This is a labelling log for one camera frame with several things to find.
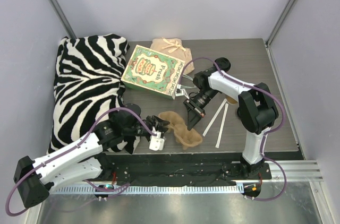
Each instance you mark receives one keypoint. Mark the white wrapped straw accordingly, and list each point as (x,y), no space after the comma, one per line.
(214,117)
(222,126)

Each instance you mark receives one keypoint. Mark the white wrapped straw left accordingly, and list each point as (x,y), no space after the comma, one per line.
(214,117)

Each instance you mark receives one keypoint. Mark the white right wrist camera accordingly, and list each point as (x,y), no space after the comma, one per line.
(180,91)

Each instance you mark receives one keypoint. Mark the green illustrated paper bag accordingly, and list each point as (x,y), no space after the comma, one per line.
(154,71)

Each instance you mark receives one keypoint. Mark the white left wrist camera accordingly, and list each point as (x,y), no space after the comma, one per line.
(157,142)

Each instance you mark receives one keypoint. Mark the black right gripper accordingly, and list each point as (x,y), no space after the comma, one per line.
(194,106)

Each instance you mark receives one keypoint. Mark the white wrapped straw right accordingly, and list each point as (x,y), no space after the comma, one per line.
(222,126)

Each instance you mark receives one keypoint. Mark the beige cloth pouch with ribbon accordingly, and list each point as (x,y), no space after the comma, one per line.
(172,47)

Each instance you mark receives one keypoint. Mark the aluminium frame rail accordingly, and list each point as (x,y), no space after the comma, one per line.
(292,172)

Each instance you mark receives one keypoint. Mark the brown cardboard cup carrier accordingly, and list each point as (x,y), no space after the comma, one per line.
(187,138)

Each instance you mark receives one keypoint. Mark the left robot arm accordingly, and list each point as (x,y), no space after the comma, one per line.
(84,158)

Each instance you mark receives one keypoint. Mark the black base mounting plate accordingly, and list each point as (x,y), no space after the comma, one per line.
(182,169)

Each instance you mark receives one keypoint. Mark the white slotted cable duct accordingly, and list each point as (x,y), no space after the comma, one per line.
(142,190)

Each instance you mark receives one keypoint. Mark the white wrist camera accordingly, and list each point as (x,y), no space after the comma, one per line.
(180,91)
(157,142)

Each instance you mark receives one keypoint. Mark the black plastic cup lid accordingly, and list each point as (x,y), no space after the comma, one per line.
(223,64)

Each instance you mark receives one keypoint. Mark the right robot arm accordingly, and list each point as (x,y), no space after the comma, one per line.
(257,111)

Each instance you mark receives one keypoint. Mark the zebra print plush blanket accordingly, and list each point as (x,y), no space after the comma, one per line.
(87,84)

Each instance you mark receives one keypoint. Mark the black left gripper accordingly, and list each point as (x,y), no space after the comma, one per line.
(153,125)

